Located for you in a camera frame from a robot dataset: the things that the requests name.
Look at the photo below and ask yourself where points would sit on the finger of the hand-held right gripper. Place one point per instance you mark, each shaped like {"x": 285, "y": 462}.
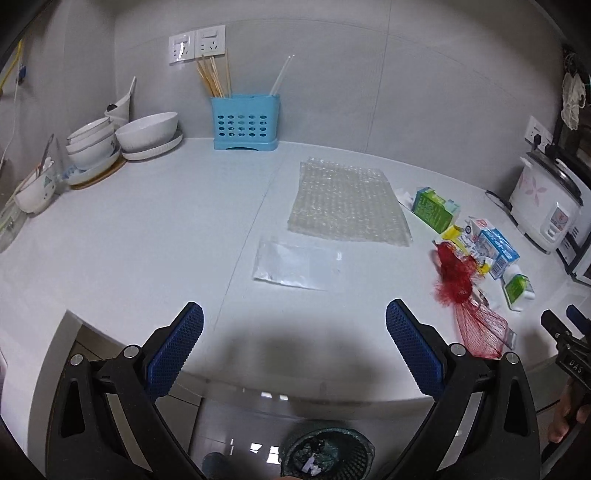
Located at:
{"x": 556, "y": 325}
{"x": 578, "y": 317}

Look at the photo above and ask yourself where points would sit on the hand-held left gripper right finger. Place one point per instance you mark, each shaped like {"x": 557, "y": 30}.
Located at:
{"x": 413, "y": 350}

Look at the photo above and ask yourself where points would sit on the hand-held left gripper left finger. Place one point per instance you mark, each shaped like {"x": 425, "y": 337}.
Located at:
{"x": 178, "y": 350}

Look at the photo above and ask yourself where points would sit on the red mesh bag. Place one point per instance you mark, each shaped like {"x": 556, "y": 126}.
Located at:
{"x": 455, "y": 274}

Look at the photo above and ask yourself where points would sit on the blue milk carton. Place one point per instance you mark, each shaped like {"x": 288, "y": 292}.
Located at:
{"x": 496, "y": 247}

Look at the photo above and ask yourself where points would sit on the yellow snack packet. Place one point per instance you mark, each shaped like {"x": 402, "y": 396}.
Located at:
{"x": 453, "y": 235}

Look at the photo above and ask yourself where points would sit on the dark mesh trash bin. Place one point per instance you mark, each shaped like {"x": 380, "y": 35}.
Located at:
{"x": 328, "y": 450}

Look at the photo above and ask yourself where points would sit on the person's right hand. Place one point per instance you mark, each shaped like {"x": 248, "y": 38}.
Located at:
{"x": 559, "y": 417}

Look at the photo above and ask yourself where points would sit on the small clear wrapper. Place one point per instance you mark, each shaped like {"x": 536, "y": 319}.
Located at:
{"x": 509, "y": 339}

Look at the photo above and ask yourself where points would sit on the small green white carton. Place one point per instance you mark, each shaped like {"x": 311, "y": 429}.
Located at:
{"x": 518, "y": 288}

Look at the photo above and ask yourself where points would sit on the white microwave oven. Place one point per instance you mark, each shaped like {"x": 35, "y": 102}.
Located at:
{"x": 582, "y": 263}

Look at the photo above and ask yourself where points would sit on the white box appliance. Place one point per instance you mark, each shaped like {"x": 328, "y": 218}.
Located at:
{"x": 569, "y": 242}

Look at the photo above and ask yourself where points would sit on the blue shoe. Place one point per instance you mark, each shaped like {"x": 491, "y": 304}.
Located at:
{"x": 216, "y": 466}

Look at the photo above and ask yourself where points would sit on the white rice cooker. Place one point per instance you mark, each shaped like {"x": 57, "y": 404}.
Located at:
{"x": 542, "y": 198}

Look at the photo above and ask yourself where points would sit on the large green drink carton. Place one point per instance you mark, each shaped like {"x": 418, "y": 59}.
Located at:
{"x": 431, "y": 207}

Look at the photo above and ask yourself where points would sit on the clear plastic bag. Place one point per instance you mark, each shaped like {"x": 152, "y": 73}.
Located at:
{"x": 295, "y": 263}

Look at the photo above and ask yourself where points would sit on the white crumpled wrapper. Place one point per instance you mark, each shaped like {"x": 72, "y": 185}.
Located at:
{"x": 405, "y": 196}

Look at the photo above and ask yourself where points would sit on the clear bubble wrap sheet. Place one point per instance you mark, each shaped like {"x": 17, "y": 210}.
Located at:
{"x": 348, "y": 203}

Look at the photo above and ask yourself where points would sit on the black metal rack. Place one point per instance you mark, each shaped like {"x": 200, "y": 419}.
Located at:
{"x": 579, "y": 147}

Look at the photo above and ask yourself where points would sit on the wooden trivet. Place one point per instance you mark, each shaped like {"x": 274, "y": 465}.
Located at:
{"x": 108, "y": 174}

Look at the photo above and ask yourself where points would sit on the white ribbed plate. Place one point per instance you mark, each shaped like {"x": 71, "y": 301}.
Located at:
{"x": 171, "y": 144}

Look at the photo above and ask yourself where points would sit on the white patterned bowl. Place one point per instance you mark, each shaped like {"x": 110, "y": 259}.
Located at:
{"x": 92, "y": 141}
{"x": 94, "y": 157}
{"x": 90, "y": 127}

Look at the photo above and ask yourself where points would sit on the small white bowl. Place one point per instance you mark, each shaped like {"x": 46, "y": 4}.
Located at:
{"x": 34, "y": 194}

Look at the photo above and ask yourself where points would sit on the hanging white cloth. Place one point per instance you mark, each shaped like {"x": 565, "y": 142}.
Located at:
{"x": 572, "y": 99}

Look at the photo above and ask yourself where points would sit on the large white bowl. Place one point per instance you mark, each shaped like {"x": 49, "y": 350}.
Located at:
{"x": 147, "y": 129}

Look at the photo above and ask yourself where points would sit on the blue plastic utensil holder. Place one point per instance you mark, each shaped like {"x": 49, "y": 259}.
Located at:
{"x": 244, "y": 122}

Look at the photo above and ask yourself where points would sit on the white ceramic soup spoon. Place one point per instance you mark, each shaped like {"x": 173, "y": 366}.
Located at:
{"x": 121, "y": 106}

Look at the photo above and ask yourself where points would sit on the bundle of wooden chopsticks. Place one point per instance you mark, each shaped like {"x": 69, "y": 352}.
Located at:
{"x": 212, "y": 76}

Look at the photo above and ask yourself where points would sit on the clear drinking straws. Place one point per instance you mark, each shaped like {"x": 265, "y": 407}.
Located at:
{"x": 280, "y": 76}

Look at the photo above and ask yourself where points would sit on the white wall socket with plug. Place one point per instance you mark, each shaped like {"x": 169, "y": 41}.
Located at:
{"x": 539, "y": 131}

